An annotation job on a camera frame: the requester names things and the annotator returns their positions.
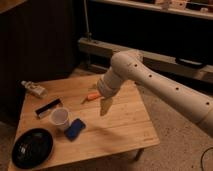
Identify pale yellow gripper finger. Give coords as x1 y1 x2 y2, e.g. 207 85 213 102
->
100 98 113 116

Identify white ribbed gripper body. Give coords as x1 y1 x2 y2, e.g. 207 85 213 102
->
97 68 126 98

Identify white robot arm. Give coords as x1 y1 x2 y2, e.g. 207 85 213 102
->
97 50 213 138

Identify blue sponge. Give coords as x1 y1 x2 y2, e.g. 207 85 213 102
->
64 118 86 140

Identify white black sponge block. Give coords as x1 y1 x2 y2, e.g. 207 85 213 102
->
35 99 61 118

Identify black ceramic bowl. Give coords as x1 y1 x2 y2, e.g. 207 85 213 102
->
12 128 53 169

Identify orange carrot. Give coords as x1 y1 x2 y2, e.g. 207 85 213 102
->
81 92 101 104

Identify wooden table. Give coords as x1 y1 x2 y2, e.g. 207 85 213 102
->
16 75 159 169

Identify long grey case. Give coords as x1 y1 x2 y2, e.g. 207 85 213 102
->
78 38 213 84

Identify clear plastic cup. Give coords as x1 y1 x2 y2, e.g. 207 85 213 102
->
49 107 69 131

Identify metal pole stand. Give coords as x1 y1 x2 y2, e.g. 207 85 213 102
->
83 0 92 41

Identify white tube bottle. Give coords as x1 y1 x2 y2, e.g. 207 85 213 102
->
21 81 47 98

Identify black case handle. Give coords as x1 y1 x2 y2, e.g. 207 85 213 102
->
175 58 207 69

